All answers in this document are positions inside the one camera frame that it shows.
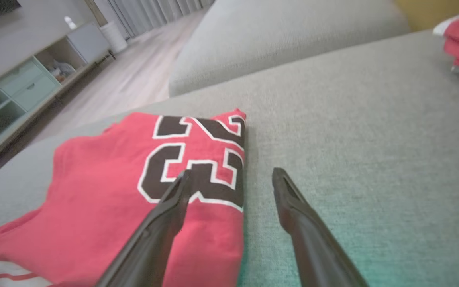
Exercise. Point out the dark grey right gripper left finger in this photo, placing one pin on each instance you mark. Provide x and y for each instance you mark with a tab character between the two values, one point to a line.
150	247

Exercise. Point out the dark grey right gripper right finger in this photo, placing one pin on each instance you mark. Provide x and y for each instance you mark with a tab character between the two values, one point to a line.
317	251

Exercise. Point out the red jersey with number 23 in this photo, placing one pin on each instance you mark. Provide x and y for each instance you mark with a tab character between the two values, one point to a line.
94	191

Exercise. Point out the yellow and grey sofa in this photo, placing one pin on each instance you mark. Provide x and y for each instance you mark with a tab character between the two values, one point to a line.
353	139

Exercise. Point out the toys inside cabinet shelf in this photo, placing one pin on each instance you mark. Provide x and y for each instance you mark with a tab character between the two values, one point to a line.
63	71

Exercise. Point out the grey and mint TV cabinet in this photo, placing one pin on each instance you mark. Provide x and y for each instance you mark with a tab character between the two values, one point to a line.
26	87

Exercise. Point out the grey sofa seat cushion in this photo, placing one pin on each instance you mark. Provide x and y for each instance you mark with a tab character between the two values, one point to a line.
273	36

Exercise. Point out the grey pleated curtain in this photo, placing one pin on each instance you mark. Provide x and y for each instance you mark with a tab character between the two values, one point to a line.
150	12

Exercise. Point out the wide yellow sofa backrest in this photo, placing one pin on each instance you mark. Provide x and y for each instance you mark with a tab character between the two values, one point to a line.
424	12

